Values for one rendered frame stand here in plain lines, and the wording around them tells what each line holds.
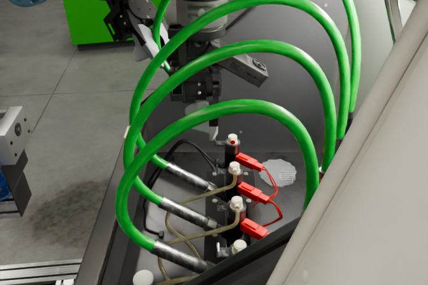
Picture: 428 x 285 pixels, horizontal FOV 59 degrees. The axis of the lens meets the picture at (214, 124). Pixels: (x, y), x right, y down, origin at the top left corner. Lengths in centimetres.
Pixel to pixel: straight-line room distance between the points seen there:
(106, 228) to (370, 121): 59
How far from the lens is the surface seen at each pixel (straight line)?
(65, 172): 247
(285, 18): 93
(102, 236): 74
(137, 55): 77
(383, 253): 21
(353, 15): 62
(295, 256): 32
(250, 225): 57
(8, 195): 110
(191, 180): 63
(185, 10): 55
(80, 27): 405
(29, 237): 216
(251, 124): 104
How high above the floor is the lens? 149
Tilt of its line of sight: 33 degrees down
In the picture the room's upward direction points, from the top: straight up
